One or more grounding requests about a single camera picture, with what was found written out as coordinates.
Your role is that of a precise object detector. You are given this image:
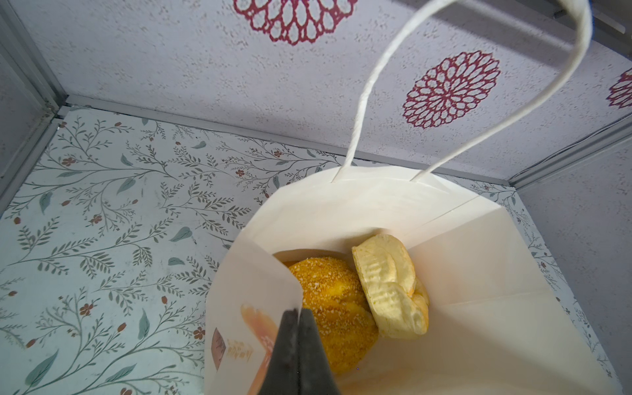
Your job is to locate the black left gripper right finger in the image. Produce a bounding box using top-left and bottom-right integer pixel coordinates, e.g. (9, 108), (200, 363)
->
(298, 309), (341, 395)

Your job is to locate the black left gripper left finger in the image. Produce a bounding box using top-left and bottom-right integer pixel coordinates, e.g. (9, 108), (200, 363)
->
(258, 309), (299, 395)

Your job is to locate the round crusty yellow bread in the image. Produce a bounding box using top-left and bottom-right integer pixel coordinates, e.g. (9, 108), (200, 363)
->
(289, 257), (379, 375)

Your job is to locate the knotted golden bun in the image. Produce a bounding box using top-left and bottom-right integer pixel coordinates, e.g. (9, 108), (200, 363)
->
(352, 235), (430, 340)

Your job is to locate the printed white paper bag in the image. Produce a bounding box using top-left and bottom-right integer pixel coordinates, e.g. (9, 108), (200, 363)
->
(203, 1), (620, 394)

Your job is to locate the grey wall shelf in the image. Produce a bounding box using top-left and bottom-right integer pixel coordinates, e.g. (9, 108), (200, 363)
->
(518, 0), (631, 59)

